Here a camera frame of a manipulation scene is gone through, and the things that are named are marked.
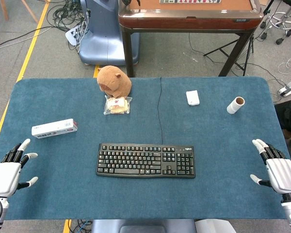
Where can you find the black swivel stool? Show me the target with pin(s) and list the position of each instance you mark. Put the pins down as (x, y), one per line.
(282, 18)

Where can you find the black logitech keyboard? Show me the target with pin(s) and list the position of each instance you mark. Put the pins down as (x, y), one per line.
(135, 161)

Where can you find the black tripod stand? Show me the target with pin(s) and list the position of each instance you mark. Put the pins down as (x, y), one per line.
(235, 54)

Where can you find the black bag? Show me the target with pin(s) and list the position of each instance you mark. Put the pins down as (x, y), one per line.
(289, 116)

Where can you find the white chair wooden legs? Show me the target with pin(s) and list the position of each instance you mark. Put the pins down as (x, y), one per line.
(4, 9)

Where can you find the brown mahjong table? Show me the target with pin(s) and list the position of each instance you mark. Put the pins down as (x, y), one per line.
(184, 19)

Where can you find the bagged sandwich bread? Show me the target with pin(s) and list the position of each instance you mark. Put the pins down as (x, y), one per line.
(117, 105)

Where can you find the black curved robot part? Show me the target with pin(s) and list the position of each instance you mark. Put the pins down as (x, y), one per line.
(126, 2)

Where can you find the small white box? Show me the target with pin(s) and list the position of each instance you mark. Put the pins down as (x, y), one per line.
(192, 97)

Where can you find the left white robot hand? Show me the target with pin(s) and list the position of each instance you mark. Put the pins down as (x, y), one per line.
(4, 176)

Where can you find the white pink toothpaste box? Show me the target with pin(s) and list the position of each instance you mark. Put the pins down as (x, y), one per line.
(53, 128)

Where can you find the blue table mat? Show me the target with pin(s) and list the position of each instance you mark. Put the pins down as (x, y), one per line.
(63, 97)

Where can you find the white cardboard paper roll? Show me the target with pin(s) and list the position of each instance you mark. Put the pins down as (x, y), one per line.
(235, 106)

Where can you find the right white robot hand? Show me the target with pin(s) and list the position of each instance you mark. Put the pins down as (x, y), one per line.
(282, 173)

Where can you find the white power strip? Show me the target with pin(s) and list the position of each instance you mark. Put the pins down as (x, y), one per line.
(74, 34)
(289, 88)

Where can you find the face-up mahjong tile row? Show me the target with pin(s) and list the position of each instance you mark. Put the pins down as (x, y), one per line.
(189, 1)

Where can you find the brown capybara plush toy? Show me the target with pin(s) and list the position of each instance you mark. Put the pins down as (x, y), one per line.
(115, 81)

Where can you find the grey robot torso base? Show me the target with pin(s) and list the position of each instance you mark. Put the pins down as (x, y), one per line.
(143, 226)

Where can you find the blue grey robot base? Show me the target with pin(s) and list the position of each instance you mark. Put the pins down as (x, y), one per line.
(104, 36)

